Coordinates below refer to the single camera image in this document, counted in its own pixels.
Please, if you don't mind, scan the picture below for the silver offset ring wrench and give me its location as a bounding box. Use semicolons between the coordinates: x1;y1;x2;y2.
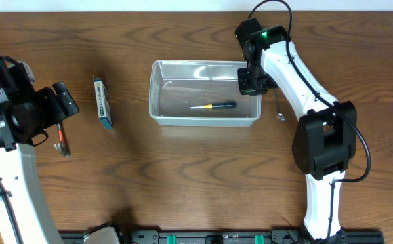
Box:
274;88;285;122

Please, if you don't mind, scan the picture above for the clear plastic container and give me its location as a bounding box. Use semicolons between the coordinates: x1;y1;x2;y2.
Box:
149;60;262;127

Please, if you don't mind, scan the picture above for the blue white small box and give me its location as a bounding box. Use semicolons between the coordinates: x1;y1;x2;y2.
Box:
93;77;112;129

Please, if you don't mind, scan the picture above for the small yellow black screwdriver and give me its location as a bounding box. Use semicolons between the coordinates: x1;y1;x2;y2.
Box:
189;102;237;110

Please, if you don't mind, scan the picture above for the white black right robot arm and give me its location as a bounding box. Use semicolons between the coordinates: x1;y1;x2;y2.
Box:
234;18;357;243

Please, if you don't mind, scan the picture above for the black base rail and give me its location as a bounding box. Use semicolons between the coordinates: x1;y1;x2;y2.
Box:
59;223;385;244

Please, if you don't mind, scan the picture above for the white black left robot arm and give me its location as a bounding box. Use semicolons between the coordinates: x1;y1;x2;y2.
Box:
0;56;79;243

